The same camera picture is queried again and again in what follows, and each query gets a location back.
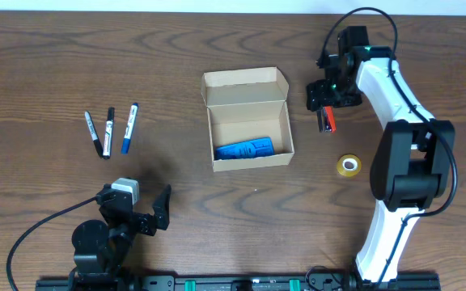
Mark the black white whiteboard marker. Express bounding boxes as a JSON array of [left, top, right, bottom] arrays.
[[103, 107, 115, 159]]

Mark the red black stapler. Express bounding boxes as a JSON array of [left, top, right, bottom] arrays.
[[316, 106, 337, 133]]

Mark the black mounting rail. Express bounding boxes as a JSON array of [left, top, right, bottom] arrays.
[[35, 272, 442, 291]]

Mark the blue white whiteboard marker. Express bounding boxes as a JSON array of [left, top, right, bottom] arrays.
[[121, 103, 139, 154]]

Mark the yellow tape roll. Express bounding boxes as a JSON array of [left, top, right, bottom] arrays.
[[337, 154, 362, 177]]

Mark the blue plastic block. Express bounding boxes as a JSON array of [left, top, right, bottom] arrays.
[[215, 137, 274, 160]]

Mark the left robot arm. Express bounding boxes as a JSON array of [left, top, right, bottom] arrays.
[[72, 179, 172, 290]]

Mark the open cardboard box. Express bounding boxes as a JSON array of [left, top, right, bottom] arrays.
[[201, 67, 294, 172]]

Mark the black sharpie marker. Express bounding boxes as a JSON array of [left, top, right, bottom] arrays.
[[84, 111, 104, 158]]

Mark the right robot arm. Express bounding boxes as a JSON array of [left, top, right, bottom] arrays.
[[307, 44, 458, 289]]

